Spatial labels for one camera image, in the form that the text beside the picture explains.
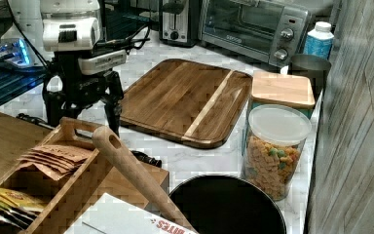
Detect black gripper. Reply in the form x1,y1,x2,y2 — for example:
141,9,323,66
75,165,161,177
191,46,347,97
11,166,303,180
42,53,124,136

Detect wooden drawer box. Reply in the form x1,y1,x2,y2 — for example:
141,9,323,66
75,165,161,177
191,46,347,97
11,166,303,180
0,105,170,234

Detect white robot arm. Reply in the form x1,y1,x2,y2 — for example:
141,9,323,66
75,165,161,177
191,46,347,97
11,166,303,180
4,0,127,133

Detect brown tea bag packets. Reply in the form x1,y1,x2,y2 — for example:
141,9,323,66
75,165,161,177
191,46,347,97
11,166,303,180
17,144,92,180

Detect wooden tea bag organizer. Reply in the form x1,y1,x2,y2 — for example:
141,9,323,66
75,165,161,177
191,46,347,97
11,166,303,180
0,117,111,234

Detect wooden cutting board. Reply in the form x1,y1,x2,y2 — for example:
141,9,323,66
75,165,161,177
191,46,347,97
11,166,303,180
121,58,252,149

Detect white snack box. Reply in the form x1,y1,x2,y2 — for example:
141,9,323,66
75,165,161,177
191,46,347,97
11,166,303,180
64,193,196,234

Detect black two-slot toaster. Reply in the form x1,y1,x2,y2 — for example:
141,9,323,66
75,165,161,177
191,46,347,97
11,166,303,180
159,0,202,48

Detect colourful tea bag packets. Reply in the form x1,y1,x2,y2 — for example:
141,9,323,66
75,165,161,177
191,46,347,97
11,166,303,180
0,187,48,230

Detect black utensil holder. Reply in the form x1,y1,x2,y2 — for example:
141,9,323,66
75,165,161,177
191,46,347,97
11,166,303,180
169,175,287,234

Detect clear cereal jar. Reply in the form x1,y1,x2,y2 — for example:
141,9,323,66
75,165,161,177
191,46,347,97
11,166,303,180
242,104,312,201

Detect silver toaster oven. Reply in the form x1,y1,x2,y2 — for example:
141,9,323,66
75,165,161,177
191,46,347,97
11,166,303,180
201,0,311,67

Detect teal canister with wooden lid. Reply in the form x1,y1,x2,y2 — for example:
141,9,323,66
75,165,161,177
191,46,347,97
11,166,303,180
242,70,317,157

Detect dark grey metal cup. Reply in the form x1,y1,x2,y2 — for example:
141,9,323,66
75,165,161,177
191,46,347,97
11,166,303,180
288,54,331,99

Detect white blue plastic bottle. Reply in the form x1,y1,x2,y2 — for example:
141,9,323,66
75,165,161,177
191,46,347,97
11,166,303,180
303,21,334,59

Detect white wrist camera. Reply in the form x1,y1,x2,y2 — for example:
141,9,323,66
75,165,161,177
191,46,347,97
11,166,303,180
78,50,127,75

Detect wooden spoon handle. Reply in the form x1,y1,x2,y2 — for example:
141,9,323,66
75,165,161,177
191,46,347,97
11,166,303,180
93,126,196,231

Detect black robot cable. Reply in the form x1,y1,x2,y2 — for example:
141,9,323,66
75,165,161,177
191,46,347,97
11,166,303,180
92,23,152,55

